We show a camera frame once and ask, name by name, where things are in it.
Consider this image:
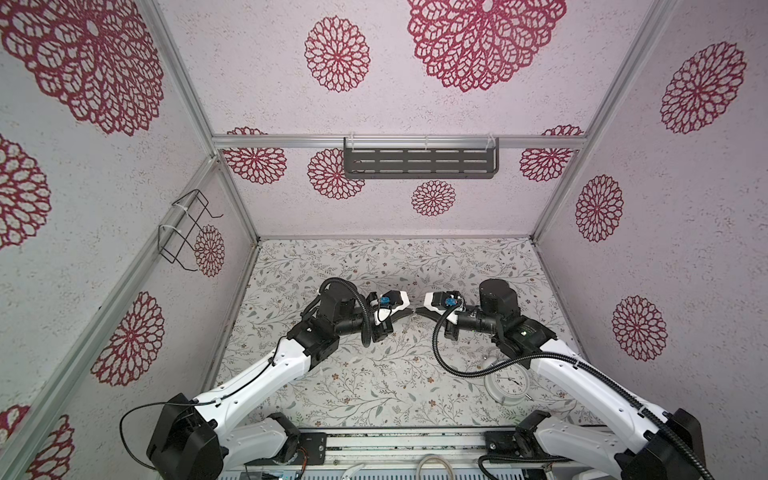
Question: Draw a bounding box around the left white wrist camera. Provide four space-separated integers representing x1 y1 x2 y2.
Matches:
369 290 411 319

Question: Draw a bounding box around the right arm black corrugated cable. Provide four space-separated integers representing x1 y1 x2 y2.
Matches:
431 302 715 480

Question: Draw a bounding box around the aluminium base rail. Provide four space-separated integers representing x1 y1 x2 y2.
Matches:
155 425 655 472

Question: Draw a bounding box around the white round alarm clock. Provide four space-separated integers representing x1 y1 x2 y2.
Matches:
484 364 531 406

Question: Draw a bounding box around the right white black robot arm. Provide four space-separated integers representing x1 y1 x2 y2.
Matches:
416 279 713 479

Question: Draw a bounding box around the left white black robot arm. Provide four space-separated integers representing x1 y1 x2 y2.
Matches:
146 277 412 479

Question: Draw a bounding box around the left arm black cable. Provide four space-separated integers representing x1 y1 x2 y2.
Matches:
118 338 283 472

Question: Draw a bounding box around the black wire wall basket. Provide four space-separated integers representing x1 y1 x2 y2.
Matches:
155 188 223 272

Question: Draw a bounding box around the white cable loop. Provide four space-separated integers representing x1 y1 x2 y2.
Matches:
415 454 455 480

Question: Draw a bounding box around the dark grey wall shelf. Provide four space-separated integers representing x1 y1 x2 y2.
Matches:
342 138 499 180

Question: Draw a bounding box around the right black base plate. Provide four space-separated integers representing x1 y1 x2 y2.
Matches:
484 430 568 463

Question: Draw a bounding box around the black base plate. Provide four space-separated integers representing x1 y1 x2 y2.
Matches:
242 431 328 467
484 430 568 463

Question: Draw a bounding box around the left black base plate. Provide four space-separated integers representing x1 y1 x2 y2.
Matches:
242 431 328 467

